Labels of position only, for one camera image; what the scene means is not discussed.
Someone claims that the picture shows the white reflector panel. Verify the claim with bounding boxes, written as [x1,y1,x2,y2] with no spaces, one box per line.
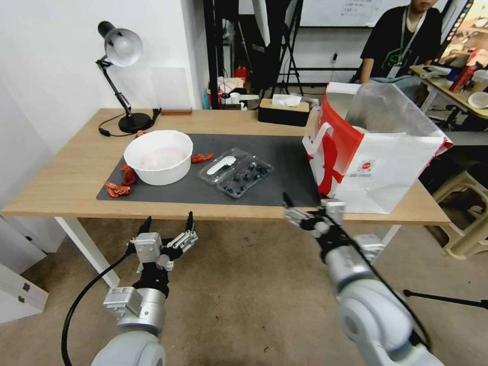
[253,0,272,45]

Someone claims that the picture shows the person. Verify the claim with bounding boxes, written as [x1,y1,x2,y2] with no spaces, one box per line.
[359,0,446,101]

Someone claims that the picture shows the black office chair base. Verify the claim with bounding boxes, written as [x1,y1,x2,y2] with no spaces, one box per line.
[434,104,470,133]

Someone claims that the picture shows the clear plastic takeout container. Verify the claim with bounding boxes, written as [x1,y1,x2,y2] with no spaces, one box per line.
[196,147,276,200]

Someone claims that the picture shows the white plastic spoon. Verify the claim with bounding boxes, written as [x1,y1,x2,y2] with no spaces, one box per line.
[205,154,237,177]

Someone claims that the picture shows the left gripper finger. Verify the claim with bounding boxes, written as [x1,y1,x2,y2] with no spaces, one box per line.
[128,216,153,252]
[167,211,199,261]

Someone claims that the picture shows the red carton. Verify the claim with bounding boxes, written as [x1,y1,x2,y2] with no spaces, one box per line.
[448,64,478,93]

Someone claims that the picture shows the white box red lines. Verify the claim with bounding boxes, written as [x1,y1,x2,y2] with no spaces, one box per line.
[217,76,245,95]

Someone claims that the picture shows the white paper cup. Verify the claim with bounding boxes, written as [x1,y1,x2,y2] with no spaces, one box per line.
[472,70,488,95]

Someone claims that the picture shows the wooden side table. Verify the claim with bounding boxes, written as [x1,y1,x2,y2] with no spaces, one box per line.
[409,64,488,116]

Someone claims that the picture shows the whiteboard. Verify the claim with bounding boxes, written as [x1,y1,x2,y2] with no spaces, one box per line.
[300,0,417,28]

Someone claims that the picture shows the dark grey desk mat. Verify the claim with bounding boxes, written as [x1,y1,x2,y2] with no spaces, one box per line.
[96,133,325,203]

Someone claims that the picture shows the black folding stand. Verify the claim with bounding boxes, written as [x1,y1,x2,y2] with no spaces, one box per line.
[260,0,361,97]

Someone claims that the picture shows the black metal rack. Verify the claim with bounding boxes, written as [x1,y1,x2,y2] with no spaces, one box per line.
[203,0,238,110]

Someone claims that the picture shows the black lamp cable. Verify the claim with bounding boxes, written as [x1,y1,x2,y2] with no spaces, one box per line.
[98,108,163,138]

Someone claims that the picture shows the black desk lamp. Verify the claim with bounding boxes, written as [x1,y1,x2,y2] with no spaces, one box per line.
[95,20,153,135]

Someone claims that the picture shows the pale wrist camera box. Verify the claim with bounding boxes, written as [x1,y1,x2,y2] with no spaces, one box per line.
[135,231,165,264]
[324,200,347,223]

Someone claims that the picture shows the white tissue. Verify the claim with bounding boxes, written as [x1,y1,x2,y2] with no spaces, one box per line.
[271,94,303,108]

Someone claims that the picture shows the black tissue box wooden lid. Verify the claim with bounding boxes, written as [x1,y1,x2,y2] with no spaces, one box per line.
[257,98,311,128]

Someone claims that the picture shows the beige plastic stool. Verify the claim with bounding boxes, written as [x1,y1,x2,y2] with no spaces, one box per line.
[432,170,488,261]

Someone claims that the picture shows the small white bowl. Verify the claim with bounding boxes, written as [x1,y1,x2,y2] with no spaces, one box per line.
[468,92,488,110]

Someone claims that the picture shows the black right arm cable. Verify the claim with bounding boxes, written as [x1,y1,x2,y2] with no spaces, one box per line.
[332,218,434,353]

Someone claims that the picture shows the white round bowl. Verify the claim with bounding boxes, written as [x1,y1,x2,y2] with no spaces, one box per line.
[123,129,194,187]

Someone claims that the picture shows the wooden desk with white legs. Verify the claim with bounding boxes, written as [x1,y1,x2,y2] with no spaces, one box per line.
[0,108,453,290]

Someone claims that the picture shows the red and white takeout bag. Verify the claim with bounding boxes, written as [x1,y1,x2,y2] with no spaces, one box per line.
[301,81,455,215]

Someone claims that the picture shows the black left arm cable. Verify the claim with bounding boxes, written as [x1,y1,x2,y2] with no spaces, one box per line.
[62,250,133,366]

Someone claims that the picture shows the white cabinet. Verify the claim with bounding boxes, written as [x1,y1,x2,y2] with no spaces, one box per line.
[0,213,68,325]

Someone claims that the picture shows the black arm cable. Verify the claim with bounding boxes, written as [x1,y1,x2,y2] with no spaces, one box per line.
[62,250,133,366]
[332,218,434,353]

